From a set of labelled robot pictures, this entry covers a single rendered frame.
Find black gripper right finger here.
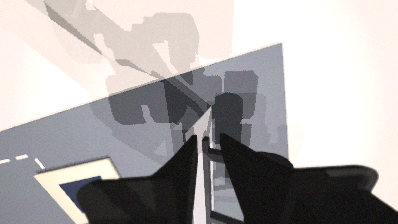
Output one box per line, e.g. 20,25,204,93
220,133,379,224

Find cream square tile with dark blue centre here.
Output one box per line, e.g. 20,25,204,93
34,158,121,224

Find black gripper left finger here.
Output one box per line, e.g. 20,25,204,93
76,135,198,224

